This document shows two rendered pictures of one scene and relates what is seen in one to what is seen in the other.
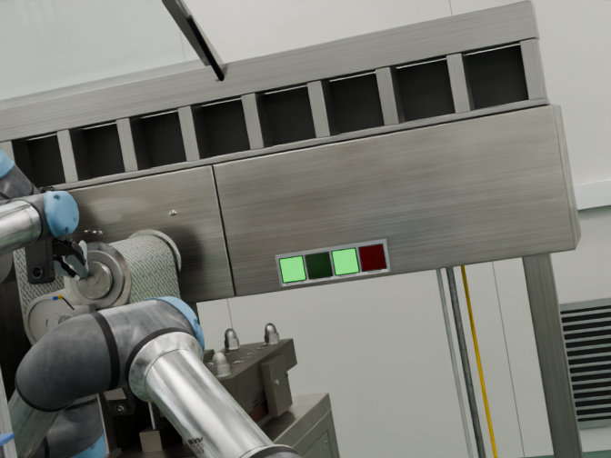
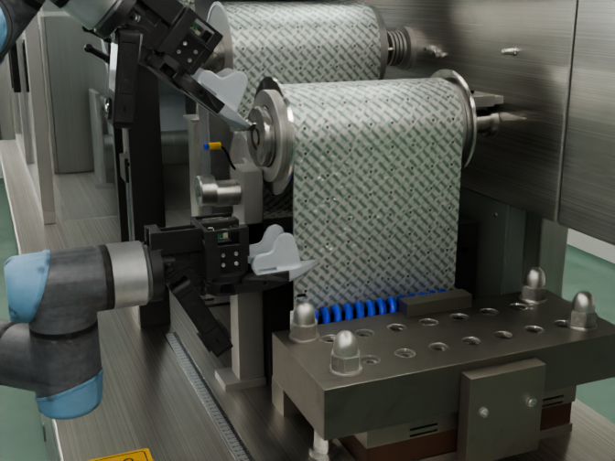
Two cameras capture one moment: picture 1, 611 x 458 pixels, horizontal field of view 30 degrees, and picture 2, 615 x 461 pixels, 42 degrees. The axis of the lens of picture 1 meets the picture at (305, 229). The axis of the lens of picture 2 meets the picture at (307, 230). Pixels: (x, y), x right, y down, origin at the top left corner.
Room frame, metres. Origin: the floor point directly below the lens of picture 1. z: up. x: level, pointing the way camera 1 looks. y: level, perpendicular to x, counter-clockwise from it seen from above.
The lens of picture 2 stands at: (1.66, -0.38, 1.42)
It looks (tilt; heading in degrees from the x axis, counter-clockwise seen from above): 17 degrees down; 51
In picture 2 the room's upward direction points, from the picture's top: straight up
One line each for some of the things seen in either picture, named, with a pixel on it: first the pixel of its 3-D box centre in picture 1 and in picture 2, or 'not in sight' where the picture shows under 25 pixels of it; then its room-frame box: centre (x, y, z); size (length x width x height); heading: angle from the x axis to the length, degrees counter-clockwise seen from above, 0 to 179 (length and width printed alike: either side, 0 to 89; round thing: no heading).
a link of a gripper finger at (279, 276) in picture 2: not in sight; (252, 279); (2.17, 0.36, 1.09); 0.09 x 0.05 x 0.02; 162
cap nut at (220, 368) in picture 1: (219, 363); (345, 350); (2.19, 0.21, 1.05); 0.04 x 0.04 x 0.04
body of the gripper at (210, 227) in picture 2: not in sight; (197, 259); (2.12, 0.40, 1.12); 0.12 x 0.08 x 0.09; 163
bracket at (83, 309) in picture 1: (90, 383); (236, 279); (2.22, 0.47, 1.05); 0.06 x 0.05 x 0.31; 163
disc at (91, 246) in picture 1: (97, 279); (272, 135); (2.25, 0.42, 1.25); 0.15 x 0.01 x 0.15; 73
